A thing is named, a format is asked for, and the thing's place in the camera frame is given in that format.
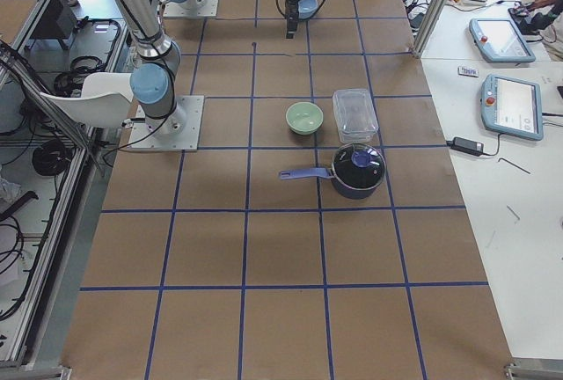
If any green bowl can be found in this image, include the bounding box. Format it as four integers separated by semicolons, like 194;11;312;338
285;102;324;135

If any blue bowl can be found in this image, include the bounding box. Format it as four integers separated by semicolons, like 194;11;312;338
298;0;318;20

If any clear plastic food container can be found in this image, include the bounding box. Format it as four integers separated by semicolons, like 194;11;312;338
333;89;379;143

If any dark blue saucepan with lid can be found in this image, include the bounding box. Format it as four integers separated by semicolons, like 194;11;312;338
279;143;386;200

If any small white label box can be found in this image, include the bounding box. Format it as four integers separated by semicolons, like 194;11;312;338
457;66;479;77

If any upper teach pendant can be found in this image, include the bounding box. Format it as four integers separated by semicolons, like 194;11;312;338
469;18;536;64

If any teach pendant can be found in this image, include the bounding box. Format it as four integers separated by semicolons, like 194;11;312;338
480;74;544;141
469;18;536;64

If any white plastic chair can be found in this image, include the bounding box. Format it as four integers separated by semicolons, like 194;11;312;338
40;72;133;128

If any black power adapter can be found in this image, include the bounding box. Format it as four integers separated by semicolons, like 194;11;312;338
446;136;484;157

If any lower teach pendant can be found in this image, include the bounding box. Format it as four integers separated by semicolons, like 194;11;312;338
480;74;544;141

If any black allen key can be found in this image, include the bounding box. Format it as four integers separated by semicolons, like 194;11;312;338
497;157;531;175

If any aluminium frame post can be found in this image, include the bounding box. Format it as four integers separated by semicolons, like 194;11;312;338
412;0;447;58

